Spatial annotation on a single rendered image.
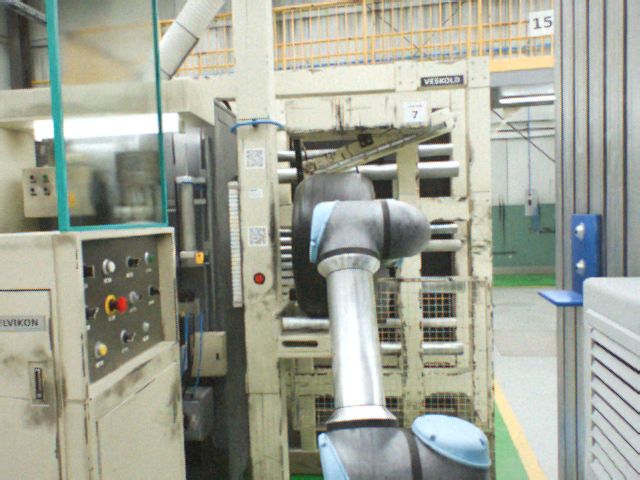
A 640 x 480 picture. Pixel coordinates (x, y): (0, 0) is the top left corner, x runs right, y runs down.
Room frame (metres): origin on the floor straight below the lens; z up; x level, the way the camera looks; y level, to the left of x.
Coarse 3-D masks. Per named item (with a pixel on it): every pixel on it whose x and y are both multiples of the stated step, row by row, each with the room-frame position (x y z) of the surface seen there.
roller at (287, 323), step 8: (288, 320) 1.82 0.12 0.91; (296, 320) 1.81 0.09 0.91; (304, 320) 1.81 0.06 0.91; (312, 320) 1.81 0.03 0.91; (320, 320) 1.80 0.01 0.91; (328, 320) 1.80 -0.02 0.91; (288, 328) 1.82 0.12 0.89; (296, 328) 1.82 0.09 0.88; (304, 328) 1.81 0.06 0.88; (312, 328) 1.81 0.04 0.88; (320, 328) 1.81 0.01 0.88; (328, 328) 1.80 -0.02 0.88
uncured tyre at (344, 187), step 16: (320, 176) 1.87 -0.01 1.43; (336, 176) 1.86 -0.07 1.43; (352, 176) 1.84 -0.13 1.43; (304, 192) 1.78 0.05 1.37; (320, 192) 1.77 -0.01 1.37; (336, 192) 1.76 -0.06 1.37; (352, 192) 1.75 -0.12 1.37; (368, 192) 1.78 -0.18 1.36; (304, 208) 1.73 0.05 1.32; (304, 224) 1.71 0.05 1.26; (304, 240) 1.69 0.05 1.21; (304, 256) 1.69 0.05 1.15; (304, 272) 1.70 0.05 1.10; (304, 288) 1.72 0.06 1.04; (320, 288) 1.71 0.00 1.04; (304, 304) 1.78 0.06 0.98; (320, 304) 1.75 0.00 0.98
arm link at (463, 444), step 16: (432, 416) 0.83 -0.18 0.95; (416, 432) 0.77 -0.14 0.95; (432, 432) 0.76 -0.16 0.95; (448, 432) 0.77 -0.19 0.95; (464, 432) 0.77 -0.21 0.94; (480, 432) 0.78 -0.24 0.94; (416, 448) 0.75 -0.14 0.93; (432, 448) 0.74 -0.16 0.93; (448, 448) 0.73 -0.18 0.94; (464, 448) 0.73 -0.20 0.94; (480, 448) 0.74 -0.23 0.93; (416, 464) 0.74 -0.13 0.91; (432, 464) 0.74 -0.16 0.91; (448, 464) 0.73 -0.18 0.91; (464, 464) 0.73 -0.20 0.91; (480, 464) 0.74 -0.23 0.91
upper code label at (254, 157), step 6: (246, 150) 1.90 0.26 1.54; (252, 150) 1.90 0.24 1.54; (258, 150) 1.90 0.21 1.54; (246, 156) 1.90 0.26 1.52; (252, 156) 1.90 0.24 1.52; (258, 156) 1.90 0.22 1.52; (246, 162) 1.90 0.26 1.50; (252, 162) 1.90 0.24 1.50; (258, 162) 1.90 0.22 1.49; (264, 162) 1.90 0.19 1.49; (246, 168) 1.90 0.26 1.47; (252, 168) 1.90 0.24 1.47; (258, 168) 1.90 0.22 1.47; (264, 168) 1.90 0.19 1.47
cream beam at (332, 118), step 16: (352, 96) 2.13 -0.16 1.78; (368, 96) 2.12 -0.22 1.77; (384, 96) 2.11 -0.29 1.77; (400, 96) 2.11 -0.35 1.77; (416, 96) 2.10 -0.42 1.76; (288, 112) 2.15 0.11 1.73; (304, 112) 2.14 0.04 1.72; (320, 112) 2.14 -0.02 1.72; (336, 112) 2.13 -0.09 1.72; (352, 112) 2.12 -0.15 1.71; (368, 112) 2.12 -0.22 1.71; (384, 112) 2.11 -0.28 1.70; (400, 112) 2.10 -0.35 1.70; (288, 128) 2.15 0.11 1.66; (304, 128) 2.14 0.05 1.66; (320, 128) 2.14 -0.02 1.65; (336, 128) 2.13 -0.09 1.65; (352, 128) 2.13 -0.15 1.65; (368, 128) 2.12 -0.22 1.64; (384, 128) 2.11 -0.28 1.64; (400, 128) 2.11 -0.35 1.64; (416, 128) 2.13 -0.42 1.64
